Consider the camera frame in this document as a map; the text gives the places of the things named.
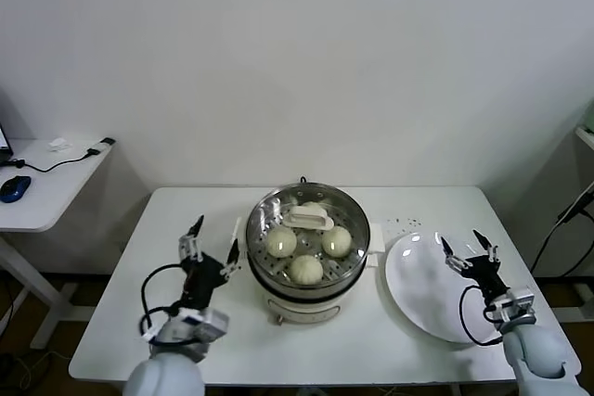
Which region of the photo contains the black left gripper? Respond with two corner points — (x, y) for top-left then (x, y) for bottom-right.
(178, 215), (244, 312)

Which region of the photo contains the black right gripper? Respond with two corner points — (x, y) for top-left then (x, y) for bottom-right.
(441, 229), (511, 302)

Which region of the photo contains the white steamed baozi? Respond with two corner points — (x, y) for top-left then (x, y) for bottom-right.
(296, 200), (326, 219)
(267, 227), (298, 259)
(321, 226), (353, 258)
(290, 254), (325, 287)

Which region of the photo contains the glass pot lid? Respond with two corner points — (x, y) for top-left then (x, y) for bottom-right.
(245, 185), (372, 287)

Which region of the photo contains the stainless steel steamer basket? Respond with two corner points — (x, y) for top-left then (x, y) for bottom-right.
(245, 185), (374, 298)

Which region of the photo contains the white round plate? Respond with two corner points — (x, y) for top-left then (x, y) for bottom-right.
(385, 232), (510, 345)

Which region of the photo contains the white electric cooker pot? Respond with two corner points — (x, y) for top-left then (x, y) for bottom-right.
(231, 217), (387, 326)

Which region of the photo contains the white work table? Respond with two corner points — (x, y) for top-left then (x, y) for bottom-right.
(69, 185), (585, 388)

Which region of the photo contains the white shelf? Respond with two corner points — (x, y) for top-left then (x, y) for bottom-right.
(576, 126), (594, 160)

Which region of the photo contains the white side desk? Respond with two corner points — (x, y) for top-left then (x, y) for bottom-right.
(0, 137), (120, 350)

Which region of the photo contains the crumpled white tissue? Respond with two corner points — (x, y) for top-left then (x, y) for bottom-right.
(45, 135), (75, 152)

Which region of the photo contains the blue computer mouse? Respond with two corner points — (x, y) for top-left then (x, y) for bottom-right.
(0, 173), (34, 203)

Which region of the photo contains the black laptop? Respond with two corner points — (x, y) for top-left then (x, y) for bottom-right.
(0, 117), (18, 169)

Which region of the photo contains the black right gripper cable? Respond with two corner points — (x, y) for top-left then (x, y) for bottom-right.
(458, 285), (507, 348)

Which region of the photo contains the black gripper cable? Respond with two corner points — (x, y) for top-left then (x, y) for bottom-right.
(458, 285), (507, 348)
(139, 263), (192, 342)

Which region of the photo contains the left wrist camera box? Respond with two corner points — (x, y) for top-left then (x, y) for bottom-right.
(178, 305), (231, 342)

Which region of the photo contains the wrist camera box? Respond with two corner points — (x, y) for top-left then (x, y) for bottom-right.
(178, 305), (231, 342)
(491, 288), (536, 323)

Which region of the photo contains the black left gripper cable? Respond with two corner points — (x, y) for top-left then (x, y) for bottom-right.
(139, 263), (192, 342)

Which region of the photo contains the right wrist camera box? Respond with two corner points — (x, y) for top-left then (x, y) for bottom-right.
(491, 288), (536, 323)

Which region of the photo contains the black wall power cable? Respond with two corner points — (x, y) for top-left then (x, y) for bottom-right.
(531, 181), (594, 276)

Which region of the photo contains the black desk cable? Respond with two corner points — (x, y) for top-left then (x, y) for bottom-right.
(0, 147), (102, 172)

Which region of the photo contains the black floor cable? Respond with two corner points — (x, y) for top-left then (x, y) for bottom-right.
(0, 273), (29, 390)

